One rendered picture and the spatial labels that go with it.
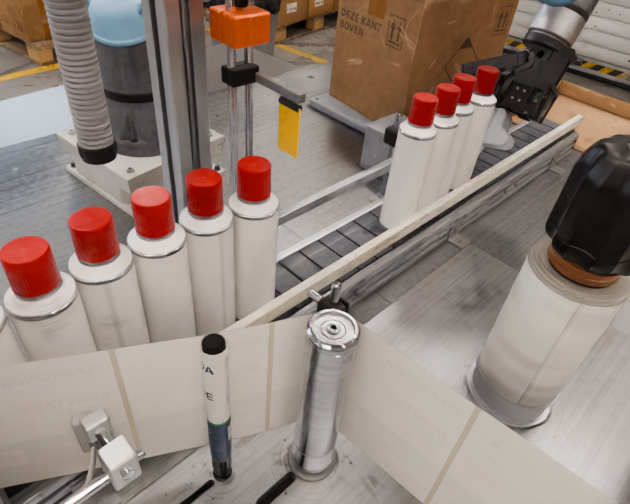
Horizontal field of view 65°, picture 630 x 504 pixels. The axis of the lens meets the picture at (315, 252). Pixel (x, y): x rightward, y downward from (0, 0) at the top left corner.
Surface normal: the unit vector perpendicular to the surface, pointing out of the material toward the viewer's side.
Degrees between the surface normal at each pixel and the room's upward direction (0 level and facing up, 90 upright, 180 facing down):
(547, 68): 60
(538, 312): 87
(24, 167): 0
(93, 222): 2
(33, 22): 90
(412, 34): 90
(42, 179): 0
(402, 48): 90
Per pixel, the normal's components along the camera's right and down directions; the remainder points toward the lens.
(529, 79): -0.57, -0.03
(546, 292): -0.85, 0.32
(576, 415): 0.09, -0.76
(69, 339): 0.74, 0.48
